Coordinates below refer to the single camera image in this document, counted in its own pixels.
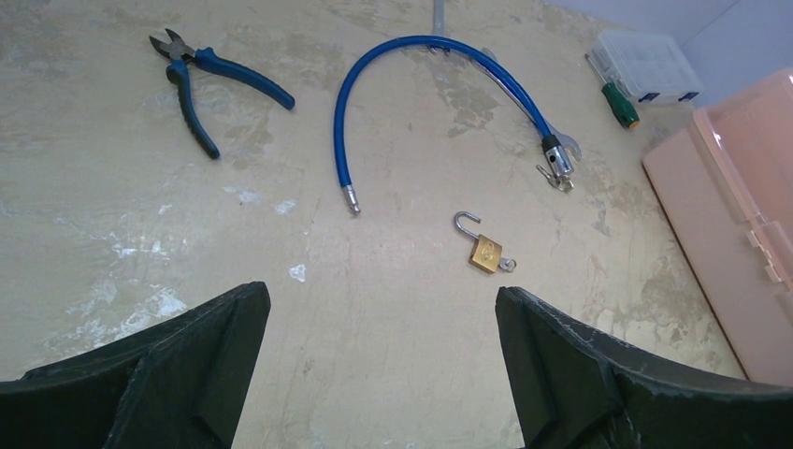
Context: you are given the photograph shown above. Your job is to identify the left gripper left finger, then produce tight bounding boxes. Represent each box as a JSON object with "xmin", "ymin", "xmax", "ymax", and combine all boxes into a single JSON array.
[{"xmin": 1, "ymin": 282, "xmax": 271, "ymax": 448}]

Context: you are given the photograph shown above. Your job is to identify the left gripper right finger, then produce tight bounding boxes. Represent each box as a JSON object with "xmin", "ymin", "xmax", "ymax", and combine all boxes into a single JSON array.
[{"xmin": 495, "ymin": 287, "xmax": 792, "ymax": 448}]

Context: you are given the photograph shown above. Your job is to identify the small silver key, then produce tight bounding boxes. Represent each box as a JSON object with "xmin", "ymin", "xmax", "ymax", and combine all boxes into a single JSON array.
[{"xmin": 498, "ymin": 257, "xmax": 517, "ymax": 273}]

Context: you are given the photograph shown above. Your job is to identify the brass padlock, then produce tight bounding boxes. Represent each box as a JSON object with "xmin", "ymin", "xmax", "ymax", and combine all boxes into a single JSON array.
[{"xmin": 454, "ymin": 211, "xmax": 502, "ymax": 273}]

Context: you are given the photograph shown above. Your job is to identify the silver key bunch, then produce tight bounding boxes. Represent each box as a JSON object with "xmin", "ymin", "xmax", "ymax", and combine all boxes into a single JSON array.
[{"xmin": 536, "ymin": 165, "xmax": 574, "ymax": 194}]

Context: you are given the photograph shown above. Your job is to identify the blue cable lock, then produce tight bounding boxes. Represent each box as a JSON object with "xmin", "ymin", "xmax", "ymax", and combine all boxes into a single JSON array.
[{"xmin": 333, "ymin": 34, "xmax": 574, "ymax": 216}]

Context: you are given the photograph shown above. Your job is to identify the orange translucent plastic toolbox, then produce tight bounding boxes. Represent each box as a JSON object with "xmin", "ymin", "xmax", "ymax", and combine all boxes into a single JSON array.
[{"xmin": 642, "ymin": 68, "xmax": 792, "ymax": 386}]

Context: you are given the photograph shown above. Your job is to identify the clear compartment organizer box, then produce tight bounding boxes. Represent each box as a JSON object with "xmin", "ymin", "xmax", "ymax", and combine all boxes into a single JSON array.
[{"xmin": 588, "ymin": 29, "xmax": 703, "ymax": 105}]

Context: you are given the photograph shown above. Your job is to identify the small silver wrench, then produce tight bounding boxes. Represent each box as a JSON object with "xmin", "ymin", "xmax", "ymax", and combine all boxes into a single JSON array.
[{"xmin": 426, "ymin": 0, "xmax": 450, "ymax": 56}]

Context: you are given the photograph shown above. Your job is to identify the green handled screwdriver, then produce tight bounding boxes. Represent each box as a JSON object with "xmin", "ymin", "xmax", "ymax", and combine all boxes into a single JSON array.
[{"xmin": 584, "ymin": 53, "xmax": 640, "ymax": 129}]

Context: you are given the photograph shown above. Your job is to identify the blue handled pliers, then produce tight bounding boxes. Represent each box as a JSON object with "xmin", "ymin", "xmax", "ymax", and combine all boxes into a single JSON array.
[{"xmin": 148, "ymin": 27, "xmax": 296, "ymax": 161}]

